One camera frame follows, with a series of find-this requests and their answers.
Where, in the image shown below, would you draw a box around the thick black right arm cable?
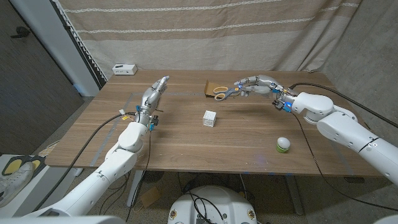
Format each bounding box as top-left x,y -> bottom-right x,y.
289,82 -> 398,129

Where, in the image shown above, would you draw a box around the brown cardboard piece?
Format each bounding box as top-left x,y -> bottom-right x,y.
139,186 -> 162,208

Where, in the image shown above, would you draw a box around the thin black left wrist cable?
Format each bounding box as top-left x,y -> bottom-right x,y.
126,129 -> 153,223

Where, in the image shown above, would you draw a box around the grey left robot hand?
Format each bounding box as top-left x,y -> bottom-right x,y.
135,75 -> 170,124

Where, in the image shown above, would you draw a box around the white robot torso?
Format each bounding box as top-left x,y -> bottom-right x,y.
167,185 -> 258,224

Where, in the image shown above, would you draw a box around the white and green ball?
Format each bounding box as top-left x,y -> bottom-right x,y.
275,136 -> 292,154

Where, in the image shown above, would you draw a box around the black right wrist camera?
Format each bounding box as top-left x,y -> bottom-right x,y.
273,99 -> 293,113

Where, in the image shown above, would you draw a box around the white cube block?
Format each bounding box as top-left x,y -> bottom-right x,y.
202,110 -> 217,128

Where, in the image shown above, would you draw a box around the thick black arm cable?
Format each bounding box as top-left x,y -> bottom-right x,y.
289,82 -> 398,129
32,111 -> 137,213

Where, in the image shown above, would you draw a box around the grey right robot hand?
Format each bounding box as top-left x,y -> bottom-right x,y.
233,74 -> 289,99

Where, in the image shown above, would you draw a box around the white sneaker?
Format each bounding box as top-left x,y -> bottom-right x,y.
0,161 -> 34,208

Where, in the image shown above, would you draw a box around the black torso cables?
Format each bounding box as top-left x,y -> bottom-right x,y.
185,192 -> 224,224

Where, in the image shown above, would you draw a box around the grey yellow-handled scissors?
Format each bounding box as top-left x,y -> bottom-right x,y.
213,86 -> 246,102

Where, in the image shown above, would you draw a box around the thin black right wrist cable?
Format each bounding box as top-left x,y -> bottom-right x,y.
291,111 -> 398,212

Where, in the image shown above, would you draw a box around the brown paper bag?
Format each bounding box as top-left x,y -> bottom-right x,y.
203,80 -> 231,100

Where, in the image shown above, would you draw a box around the black door handle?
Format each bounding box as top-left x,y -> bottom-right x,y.
10,26 -> 31,39

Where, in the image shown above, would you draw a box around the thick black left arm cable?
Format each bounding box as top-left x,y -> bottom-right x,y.
32,111 -> 137,213

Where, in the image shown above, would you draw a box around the white power strip box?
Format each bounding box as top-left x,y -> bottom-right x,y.
112,63 -> 138,76

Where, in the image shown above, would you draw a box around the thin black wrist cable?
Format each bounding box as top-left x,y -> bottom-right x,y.
291,111 -> 398,212
126,129 -> 153,223

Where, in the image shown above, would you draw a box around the black triangle-edged trim strip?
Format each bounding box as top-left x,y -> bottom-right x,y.
51,0 -> 108,90

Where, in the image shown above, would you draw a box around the yellow black pad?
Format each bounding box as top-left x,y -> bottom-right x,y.
29,156 -> 47,175
1,155 -> 25,177

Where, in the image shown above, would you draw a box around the white table leg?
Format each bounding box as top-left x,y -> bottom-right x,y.
126,170 -> 144,208
285,174 -> 304,216

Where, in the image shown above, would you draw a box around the beige striped curtain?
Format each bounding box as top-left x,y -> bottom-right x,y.
57,0 -> 363,80

